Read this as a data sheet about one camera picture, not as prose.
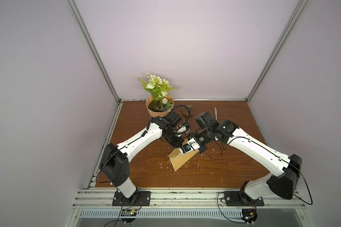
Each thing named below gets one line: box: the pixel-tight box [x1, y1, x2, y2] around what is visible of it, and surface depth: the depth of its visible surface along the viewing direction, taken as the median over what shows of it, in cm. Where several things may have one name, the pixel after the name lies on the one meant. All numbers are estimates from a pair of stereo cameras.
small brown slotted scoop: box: [182, 104, 194, 124], surface depth 72 cm
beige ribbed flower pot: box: [145, 95, 175, 118], surface depth 97 cm
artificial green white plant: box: [137, 72, 179, 111], surface depth 92 cm
